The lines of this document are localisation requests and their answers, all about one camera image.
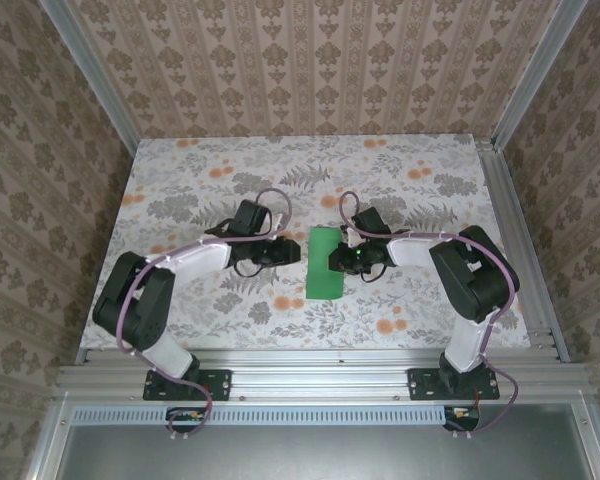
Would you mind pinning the green square paper sheet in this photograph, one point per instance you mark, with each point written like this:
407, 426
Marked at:
320, 280

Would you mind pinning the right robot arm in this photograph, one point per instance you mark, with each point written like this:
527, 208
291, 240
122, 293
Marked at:
480, 285

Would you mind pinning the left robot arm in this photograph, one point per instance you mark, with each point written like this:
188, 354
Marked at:
135, 300

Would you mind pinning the grey metal sheet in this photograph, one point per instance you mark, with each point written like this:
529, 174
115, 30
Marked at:
320, 455

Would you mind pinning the floral patterned table mat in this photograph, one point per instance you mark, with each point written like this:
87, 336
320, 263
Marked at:
205, 160

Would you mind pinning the small black connector board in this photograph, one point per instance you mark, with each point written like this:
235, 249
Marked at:
462, 415
185, 416

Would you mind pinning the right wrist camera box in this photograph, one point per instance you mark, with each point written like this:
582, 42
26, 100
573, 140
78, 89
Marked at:
370, 220

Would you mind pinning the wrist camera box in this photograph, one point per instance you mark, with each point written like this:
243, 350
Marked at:
250, 216
370, 220

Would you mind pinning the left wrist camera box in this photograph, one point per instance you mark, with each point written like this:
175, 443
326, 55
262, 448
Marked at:
250, 216

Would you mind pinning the wide aluminium frame rail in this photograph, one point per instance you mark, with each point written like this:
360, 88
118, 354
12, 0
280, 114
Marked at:
320, 372

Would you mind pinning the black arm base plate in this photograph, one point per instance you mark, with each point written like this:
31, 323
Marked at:
220, 385
422, 384

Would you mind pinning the aluminium table side rail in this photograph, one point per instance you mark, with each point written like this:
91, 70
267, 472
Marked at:
512, 225

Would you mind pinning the aluminium frame post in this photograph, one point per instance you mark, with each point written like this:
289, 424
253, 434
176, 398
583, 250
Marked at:
97, 75
534, 75

